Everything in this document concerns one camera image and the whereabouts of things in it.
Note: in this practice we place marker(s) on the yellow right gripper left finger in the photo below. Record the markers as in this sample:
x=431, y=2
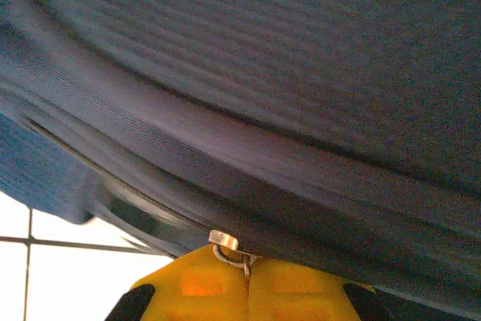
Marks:
x=195, y=291

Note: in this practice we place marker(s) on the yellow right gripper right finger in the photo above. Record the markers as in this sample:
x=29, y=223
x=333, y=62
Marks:
x=300, y=294

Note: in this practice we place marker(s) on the navy blue student backpack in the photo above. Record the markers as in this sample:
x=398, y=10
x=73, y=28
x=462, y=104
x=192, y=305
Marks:
x=263, y=73

